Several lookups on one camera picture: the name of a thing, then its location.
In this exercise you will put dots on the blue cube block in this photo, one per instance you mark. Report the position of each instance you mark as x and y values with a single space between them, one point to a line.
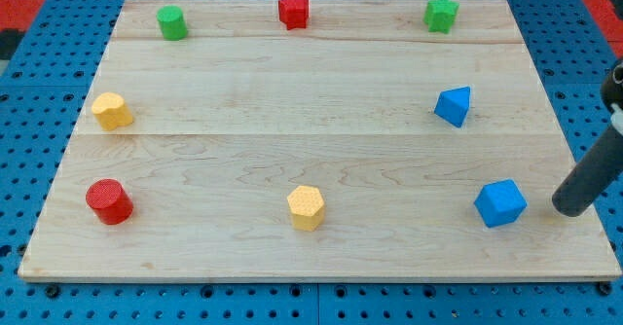
500 203

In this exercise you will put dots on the yellow hexagon block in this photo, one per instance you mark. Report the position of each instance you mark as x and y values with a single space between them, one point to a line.
307 208

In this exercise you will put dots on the blue triangle block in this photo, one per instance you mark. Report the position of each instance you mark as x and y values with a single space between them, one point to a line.
453 105

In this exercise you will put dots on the wooden board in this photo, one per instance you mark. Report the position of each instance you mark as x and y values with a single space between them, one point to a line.
230 120

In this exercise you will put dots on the red star block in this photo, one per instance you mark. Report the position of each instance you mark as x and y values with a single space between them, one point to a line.
294 13

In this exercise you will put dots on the green star block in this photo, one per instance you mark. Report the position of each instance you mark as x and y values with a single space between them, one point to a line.
440 15

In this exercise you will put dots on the green cylinder block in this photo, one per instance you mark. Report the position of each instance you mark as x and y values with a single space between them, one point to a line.
172 23

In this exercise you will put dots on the yellow heart block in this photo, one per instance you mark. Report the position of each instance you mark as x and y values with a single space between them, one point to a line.
111 111

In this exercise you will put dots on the red cylinder block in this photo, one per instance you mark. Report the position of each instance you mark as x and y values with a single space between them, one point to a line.
109 201

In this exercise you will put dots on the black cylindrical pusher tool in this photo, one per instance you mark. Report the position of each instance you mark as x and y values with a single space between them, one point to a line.
603 162

